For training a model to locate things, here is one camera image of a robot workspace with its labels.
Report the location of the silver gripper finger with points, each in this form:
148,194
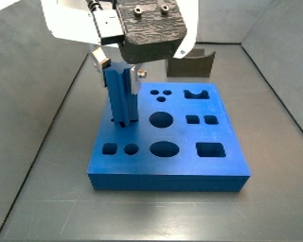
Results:
101,61

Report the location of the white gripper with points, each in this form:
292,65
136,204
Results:
110,32

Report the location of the blue star prism object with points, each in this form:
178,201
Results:
122,100

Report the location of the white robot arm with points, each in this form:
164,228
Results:
69,21

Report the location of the black curved fixture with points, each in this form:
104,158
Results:
194,65

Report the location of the blue shape sorter block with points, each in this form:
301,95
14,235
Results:
180,147

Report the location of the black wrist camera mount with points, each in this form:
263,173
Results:
153,27

